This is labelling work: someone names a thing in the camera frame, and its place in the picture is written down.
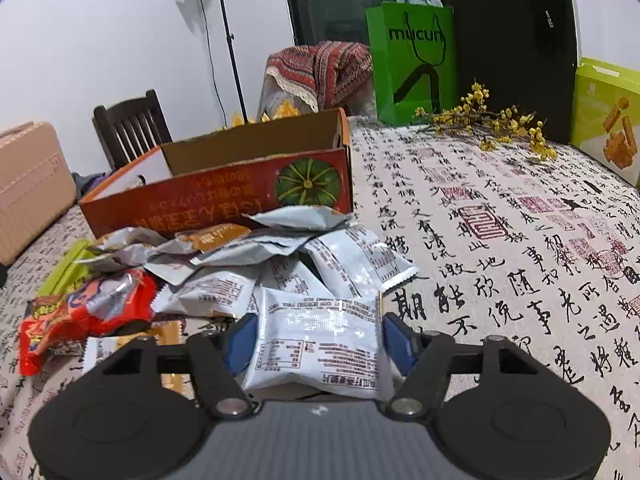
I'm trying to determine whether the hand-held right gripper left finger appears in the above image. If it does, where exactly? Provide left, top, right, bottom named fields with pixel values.
left=82, top=312, right=261, bottom=421

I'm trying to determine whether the pile of silver snack packets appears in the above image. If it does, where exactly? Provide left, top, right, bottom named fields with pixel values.
left=82, top=205, right=418, bottom=371

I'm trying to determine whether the dark grey purple cloth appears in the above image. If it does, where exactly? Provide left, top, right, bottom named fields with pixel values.
left=70, top=171, right=108, bottom=198

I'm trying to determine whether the pink suitcase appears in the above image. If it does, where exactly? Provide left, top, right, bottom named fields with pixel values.
left=0, top=121, right=78, bottom=266

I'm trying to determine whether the dark wooden chair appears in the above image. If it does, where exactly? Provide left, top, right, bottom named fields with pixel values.
left=92, top=89, right=173, bottom=171

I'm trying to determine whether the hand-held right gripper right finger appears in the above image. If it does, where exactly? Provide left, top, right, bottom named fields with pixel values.
left=381, top=312, right=544, bottom=419

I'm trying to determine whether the red snack packet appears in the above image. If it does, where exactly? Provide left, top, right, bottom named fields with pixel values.
left=20, top=270, right=158, bottom=376

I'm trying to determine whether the green paper bag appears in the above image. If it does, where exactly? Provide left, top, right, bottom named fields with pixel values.
left=365, top=1, right=460, bottom=127

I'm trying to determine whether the chair draped with patterned cloth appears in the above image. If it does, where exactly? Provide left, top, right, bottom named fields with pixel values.
left=257, top=67, right=323, bottom=122

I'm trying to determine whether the yellow-green gift box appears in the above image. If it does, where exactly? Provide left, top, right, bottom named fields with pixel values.
left=570, top=57, right=640, bottom=186

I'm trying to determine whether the black paper bag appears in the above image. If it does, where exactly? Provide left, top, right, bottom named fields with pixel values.
left=440, top=0, right=576, bottom=145

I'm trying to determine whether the orange cardboard box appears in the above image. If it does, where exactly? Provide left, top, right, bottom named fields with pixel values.
left=79, top=107, right=353, bottom=238

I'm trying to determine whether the calligraphy print tablecloth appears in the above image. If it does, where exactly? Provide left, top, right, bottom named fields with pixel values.
left=0, top=115, right=640, bottom=480

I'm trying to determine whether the yellow sunflower decoration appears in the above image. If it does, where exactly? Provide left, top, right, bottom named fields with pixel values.
left=220, top=100, right=303, bottom=131

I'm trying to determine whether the red patterned cloth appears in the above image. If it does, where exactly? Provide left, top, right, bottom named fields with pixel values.
left=265, top=40, right=376, bottom=111

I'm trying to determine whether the white oat crisp packet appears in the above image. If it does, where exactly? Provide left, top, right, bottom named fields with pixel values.
left=242, top=287, right=383, bottom=401

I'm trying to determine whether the yellow flower branch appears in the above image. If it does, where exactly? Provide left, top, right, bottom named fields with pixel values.
left=415, top=80, right=558, bottom=161

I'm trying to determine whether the dark glass sliding door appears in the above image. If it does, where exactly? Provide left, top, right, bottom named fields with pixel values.
left=280, top=0, right=573, bottom=48

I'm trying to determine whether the lime green snack packet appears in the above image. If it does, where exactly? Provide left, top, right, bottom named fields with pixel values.
left=37, top=240, right=106, bottom=298

